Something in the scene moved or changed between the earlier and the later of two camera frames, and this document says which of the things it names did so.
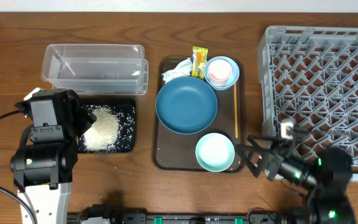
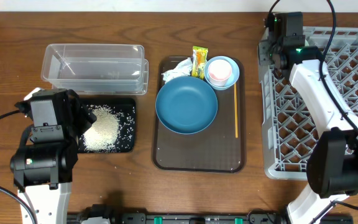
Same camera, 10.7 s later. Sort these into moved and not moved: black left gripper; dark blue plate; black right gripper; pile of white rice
Moved: black right gripper
Not moved: black left gripper; pile of white rice; dark blue plate
